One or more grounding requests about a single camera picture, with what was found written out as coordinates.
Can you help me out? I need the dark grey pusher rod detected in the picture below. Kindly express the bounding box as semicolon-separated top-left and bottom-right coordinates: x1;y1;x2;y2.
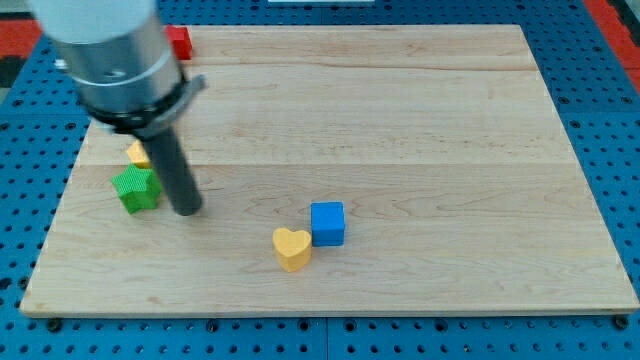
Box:
142;127;202;216

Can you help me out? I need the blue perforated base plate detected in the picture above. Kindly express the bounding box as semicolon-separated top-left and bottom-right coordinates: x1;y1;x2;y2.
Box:
1;0;639;359

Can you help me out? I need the blue cube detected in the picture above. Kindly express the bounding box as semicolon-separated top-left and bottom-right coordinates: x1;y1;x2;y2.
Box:
311;202;346;247

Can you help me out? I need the wooden board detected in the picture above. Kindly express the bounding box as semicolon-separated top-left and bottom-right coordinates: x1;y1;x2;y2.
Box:
20;25;639;318

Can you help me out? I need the yellow heart block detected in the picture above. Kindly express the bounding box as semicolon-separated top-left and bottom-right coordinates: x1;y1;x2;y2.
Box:
272;228;312;272

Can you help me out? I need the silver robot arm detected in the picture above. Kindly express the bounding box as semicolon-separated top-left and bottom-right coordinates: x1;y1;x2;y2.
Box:
28;0;206;216

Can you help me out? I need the red block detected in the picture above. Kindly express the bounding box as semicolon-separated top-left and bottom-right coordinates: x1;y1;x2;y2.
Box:
165;25;193;60

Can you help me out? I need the green star block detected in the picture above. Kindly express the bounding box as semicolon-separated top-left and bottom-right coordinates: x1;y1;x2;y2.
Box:
110;164;161;214

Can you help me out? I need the yellow block behind rod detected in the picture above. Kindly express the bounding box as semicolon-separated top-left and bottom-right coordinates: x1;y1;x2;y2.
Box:
126;140;152;169

